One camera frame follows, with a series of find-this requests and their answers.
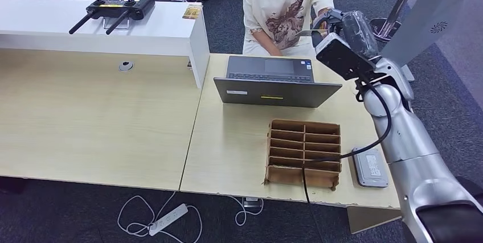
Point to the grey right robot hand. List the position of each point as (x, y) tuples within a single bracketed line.
[(358, 30)]

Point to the person's left hand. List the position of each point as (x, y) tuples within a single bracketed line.
[(324, 11)]

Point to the person's right forearm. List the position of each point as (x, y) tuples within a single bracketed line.
[(262, 39)]

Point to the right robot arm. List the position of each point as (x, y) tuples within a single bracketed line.
[(403, 132)]

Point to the person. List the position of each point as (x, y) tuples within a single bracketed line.
[(279, 3)]

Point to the grey card reader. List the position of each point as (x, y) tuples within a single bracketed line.
[(368, 171)]

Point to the wooden slotted card organizer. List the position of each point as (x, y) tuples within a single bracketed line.
[(286, 175)]

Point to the grey kiosk panel stand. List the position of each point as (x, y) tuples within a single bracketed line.
[(434, 15)]

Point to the grey laptop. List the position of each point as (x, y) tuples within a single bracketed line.
[(279, 96)]

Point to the white counter shelf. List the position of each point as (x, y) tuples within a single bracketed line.
[(158, 34)]

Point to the black remote controller with antennas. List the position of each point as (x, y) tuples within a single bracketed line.
[(140, 7)]

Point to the black round base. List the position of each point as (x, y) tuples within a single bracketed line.
[(471, 186)]

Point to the grey power adapter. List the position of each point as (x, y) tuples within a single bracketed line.
[(251, 203)]

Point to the white power strip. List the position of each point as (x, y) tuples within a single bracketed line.
[(168, 220)]

